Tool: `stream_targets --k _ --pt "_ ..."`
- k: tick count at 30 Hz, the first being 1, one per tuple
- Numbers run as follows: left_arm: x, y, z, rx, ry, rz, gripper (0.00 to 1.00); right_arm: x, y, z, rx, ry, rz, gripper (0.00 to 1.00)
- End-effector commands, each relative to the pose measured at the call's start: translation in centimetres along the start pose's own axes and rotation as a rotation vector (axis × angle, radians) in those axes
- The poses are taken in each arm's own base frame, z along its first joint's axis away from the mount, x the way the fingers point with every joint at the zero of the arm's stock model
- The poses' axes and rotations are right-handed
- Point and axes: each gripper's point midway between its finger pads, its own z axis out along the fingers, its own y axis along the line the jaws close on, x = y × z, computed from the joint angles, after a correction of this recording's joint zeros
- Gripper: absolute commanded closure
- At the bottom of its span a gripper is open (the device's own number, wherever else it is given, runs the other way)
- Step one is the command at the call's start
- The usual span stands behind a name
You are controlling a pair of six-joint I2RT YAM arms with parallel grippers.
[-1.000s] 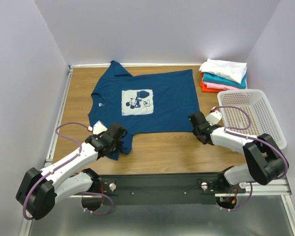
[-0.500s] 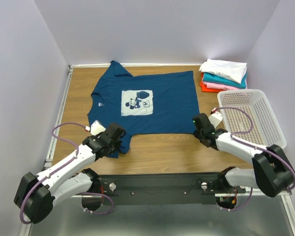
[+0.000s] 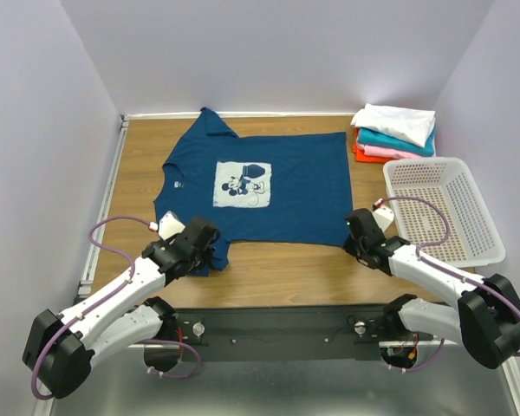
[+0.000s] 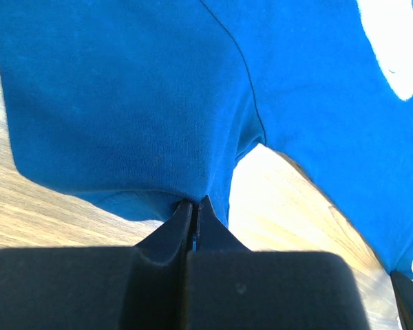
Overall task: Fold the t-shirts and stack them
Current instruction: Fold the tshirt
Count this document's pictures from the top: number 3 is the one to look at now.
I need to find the dark blue t shirt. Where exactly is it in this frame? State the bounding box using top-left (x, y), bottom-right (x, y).
top-left (153, 107), bottom-right (353, 270)

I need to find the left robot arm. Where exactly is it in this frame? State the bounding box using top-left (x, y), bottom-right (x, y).
top-left (22, 212), bottom-right (220, 400)

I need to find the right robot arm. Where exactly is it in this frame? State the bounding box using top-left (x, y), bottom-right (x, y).
top-left (344, 209), bottom-right (520, 369)

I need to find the orange folded t shirt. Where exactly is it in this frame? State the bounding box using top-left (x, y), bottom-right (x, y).
top-left (352, 127), bottom-right (393, 164)

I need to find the pink folded t shirt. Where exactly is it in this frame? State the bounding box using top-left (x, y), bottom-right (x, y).
top-left (361, 145), bottom-right (419, 159)

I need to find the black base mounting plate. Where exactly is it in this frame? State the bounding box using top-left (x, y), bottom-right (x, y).
top-left (177, 303), bottom-right (432, 362)

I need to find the teal folded t shirt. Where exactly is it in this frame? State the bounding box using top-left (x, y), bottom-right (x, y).
top-left (357, 128), bottom-right (435, 158)

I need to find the white plastic basket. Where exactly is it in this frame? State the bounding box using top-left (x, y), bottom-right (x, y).
top-left (383, 157), bottom-right (506, 268)

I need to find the white folded t shirt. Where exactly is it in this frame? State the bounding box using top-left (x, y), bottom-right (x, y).
top-left (351, 103), bottom-right (436, 147)

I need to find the white table edge strip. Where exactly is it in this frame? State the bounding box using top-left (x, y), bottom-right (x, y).
top-left (121, 111), bottom-right (355, 121)

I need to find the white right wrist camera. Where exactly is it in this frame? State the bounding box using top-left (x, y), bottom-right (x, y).
top-left (372, 198), bottom-right (394, 231)

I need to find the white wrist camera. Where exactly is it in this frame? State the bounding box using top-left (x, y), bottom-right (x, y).
top-left (148, 211), bottom-right (185, 240)
top-left (372, 198), bottom-right (394, 231)

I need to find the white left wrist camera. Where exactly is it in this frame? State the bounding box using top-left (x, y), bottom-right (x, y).
top-left (148, 211), bottom-right (185, 240)

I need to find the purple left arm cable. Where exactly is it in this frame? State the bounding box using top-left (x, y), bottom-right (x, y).
top-left (29, 215), bottom-right (157, 400)

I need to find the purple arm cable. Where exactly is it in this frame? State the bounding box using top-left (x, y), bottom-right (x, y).
top-left (29, 215), bottom-right (157, 400)
top-left (379, 195), bottom-right (520, 356)

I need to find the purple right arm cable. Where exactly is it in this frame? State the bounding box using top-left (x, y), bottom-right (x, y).
top-left (379, 195), bottom-right (520, 356)

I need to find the aluminium frame rail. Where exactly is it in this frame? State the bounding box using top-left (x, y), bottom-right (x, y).
top-left (33, 116), bottom-right (129, 415)

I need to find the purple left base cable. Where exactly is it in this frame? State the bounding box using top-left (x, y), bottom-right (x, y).
top-left (145, 337), bottom-right (204, 380)

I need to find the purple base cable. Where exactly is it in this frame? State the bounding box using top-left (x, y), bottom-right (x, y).
top-left (145, 337), bottom-right (204, 380)
top-left (385, 337), bottom-right (445, 374)

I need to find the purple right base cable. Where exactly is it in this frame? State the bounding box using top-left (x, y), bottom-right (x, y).
top-left (385, 337), bottom-right (445, 374)

